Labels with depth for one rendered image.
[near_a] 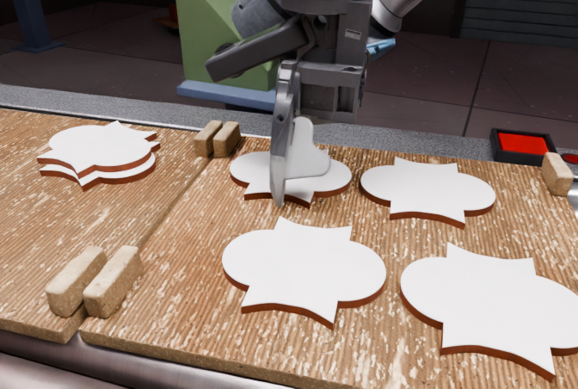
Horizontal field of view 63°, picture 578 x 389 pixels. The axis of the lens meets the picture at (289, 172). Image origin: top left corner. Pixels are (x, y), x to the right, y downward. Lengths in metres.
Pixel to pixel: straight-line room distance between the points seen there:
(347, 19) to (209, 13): 0.58
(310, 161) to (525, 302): 0.22
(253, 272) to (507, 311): 0.20
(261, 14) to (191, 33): 0.16
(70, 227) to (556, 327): 0.43
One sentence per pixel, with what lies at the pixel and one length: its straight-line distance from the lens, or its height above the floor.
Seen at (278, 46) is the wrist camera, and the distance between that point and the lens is 0.47.
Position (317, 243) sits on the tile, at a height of 0.95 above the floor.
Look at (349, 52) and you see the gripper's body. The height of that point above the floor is 1.09.
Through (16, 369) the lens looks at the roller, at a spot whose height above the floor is 0.92.
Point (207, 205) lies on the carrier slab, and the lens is 0.51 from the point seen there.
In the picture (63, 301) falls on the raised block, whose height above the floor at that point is 0.95.
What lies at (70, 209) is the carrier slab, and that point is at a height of 0.94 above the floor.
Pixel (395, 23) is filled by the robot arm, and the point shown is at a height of 1.02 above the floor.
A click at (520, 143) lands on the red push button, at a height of 0.93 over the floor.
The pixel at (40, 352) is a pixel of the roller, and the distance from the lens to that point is 0.45.
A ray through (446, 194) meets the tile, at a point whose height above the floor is 0.95.
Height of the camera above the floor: 1.22
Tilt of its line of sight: 30 degrees down
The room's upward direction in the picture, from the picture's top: straight up
